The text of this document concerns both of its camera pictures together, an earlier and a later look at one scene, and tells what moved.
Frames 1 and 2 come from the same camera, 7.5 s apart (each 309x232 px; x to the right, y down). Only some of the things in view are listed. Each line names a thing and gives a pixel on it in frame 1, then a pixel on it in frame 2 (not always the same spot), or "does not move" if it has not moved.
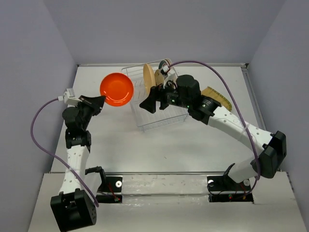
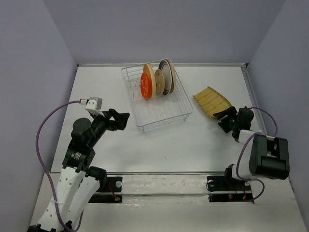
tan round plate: (148, 78) does not move
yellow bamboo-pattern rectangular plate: (211, 93) does not move
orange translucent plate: (118, 88) -> (146, 86)
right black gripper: (149, 103) -> (231, 111)
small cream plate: (159, 77) does not move
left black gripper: (97, 101) -> (120, 122)
